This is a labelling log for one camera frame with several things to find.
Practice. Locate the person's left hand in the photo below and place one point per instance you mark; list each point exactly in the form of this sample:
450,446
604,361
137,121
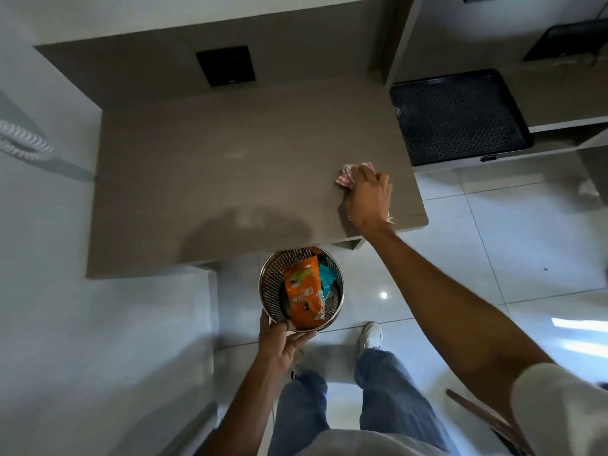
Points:
278,344

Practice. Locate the person's right hand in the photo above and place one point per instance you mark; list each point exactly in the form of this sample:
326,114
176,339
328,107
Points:
366,201

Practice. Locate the person's right fingers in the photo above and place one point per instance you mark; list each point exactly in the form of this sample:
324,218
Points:
373,178

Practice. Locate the person's left thumb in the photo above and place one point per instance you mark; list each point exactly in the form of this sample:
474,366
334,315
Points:
263,320

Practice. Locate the pink checkered cloth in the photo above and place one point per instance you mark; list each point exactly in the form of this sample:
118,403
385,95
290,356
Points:
348,175

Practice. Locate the metal mesh waste bin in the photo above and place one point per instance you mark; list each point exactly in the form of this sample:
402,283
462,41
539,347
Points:
301,289

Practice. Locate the person's left forearm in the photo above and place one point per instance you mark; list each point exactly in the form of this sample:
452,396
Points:
242,408

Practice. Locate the person's right forearm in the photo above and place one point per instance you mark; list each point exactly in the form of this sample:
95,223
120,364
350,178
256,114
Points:
441,311

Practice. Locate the orange snack packet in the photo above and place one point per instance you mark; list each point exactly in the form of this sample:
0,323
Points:
303,294

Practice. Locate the teal wrapper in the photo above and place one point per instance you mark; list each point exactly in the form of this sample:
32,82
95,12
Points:
327,277

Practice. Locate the black textured tray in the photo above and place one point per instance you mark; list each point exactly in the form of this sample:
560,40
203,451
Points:
460,117

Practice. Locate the white sneaker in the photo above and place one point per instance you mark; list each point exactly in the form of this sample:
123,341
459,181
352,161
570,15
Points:
371,335

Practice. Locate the wooden desk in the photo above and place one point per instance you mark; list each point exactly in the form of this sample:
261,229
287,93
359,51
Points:
247,175

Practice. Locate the blue jeans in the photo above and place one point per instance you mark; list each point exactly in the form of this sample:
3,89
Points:
380,403

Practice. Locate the grey shelf unit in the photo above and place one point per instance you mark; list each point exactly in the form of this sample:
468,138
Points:
503,66

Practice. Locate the black flat device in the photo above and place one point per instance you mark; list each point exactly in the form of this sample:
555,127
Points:
567,40

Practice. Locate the brown wooden stick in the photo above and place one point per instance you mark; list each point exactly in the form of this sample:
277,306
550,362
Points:
489,417

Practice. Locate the white shirt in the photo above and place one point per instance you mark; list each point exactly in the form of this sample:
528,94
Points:
560,413

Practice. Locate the black wall socket panel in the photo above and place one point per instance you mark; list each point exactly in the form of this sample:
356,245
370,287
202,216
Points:
225,65

